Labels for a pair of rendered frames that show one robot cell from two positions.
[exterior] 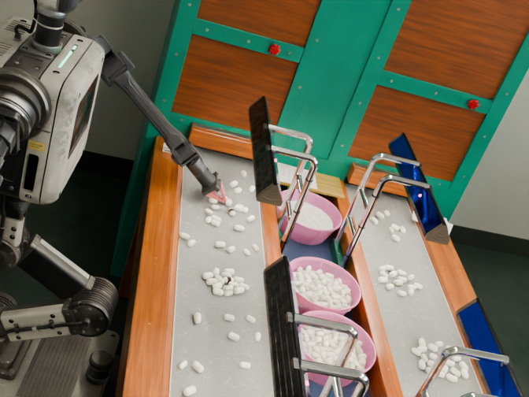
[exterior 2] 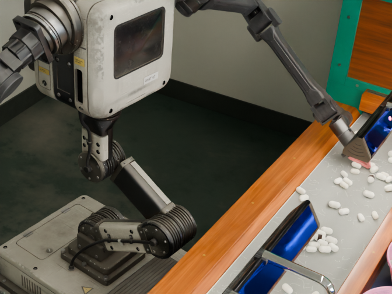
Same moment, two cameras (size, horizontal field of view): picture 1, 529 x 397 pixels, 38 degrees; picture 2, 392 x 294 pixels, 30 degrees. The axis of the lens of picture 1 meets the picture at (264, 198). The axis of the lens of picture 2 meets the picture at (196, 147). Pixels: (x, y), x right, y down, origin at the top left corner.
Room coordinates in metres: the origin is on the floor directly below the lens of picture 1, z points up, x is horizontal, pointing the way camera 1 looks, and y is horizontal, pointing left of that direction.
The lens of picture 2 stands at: (0.43, -0.85, 2.15)
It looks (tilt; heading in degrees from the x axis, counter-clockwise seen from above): 33 degrees down; 43
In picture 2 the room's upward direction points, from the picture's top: 5 degrees clockwise
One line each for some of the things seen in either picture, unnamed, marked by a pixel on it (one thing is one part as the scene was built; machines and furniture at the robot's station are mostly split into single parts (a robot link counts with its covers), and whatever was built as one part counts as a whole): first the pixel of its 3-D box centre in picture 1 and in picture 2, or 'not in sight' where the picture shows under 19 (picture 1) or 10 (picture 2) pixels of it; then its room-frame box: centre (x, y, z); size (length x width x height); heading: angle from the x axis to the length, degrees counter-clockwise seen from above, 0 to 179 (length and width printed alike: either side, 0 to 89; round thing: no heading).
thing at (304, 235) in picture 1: (305, 219); not in sight; (2.53, -0.17, 0.72); 0.27 x 0.27 x 0.10
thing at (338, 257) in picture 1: (379, 219); not in sight; (2.41, -0.41, 0.90); 0.20 x 0.19 x 0.45; 14
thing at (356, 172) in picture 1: (383, 180); not in sight; (2.88, -0.44, 0.83); 0.30 x 0.06 x 0.07; 104
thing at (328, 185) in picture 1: (303, 179); not in sight; (2.74, -0.12, 0.77); 0.33 x 0.15 x 0.01; 104
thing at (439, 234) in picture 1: (418, 183); not in sight; (2.44, -0.49, 1.08); 0.62 x 0.08 x 0.07; 14
